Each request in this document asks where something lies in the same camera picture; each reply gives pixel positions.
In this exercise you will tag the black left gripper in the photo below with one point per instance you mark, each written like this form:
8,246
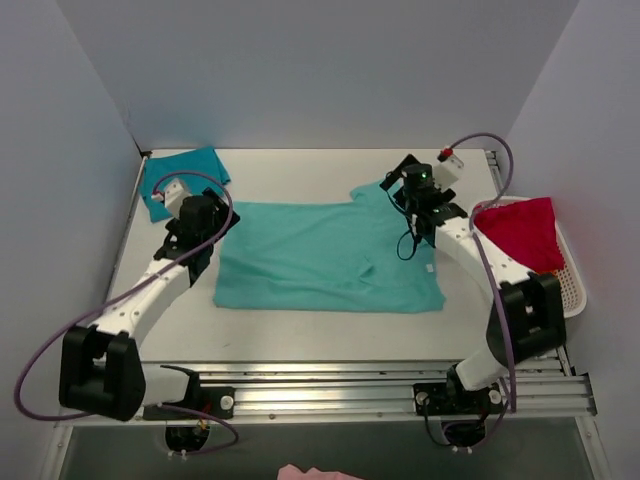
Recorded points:
218,201

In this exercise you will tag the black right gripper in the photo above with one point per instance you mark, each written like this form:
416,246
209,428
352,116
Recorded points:
393,171

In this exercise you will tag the mint green t-shirt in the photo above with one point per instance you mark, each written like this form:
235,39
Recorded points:
354,256

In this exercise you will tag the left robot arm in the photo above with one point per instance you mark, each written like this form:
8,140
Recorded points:
101,369

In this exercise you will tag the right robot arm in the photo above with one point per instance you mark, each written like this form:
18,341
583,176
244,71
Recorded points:
526,318

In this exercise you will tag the folded teal t-shirt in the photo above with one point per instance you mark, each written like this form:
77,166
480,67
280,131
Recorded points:
203,160

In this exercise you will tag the white perforated plastic basket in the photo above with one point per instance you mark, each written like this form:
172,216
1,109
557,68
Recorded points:
573,293

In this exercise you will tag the magenta t-shirt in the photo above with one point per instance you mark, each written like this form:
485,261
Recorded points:
525,231

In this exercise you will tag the pink cloth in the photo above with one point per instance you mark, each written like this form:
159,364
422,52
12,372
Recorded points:
292,472

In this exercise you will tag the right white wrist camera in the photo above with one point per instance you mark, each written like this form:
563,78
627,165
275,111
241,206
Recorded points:
448,169

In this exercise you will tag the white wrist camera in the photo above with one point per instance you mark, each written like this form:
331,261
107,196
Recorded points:
173,196
448,169

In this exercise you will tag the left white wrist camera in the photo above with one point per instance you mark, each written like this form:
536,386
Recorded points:
173,196

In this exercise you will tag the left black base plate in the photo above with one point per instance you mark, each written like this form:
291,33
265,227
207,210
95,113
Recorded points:
218,401

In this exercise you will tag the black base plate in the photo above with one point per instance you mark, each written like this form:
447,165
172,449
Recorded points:
435,399
218,401

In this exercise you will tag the aluminium rail frame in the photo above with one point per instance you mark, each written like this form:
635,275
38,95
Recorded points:
316,366

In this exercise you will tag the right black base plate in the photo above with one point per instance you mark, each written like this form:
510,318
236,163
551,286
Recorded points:
435,399

